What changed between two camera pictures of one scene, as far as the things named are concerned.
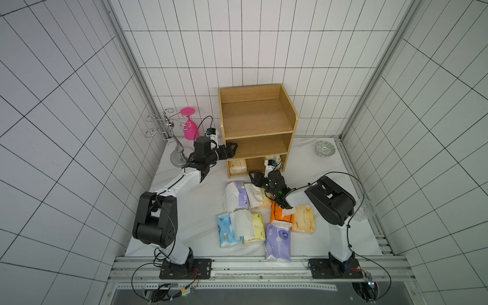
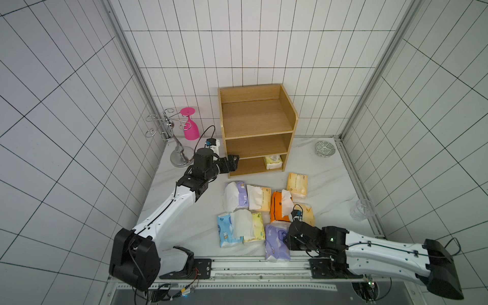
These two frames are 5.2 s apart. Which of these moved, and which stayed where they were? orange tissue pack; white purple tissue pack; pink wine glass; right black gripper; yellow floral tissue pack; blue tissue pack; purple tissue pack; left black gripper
Moved: left black gripper; right black gripper
Stayed: white purple tissue pack; blue tissue pack; pink wine glass; yellow floral tissue pack; purple tissue pack; orange tissue pack
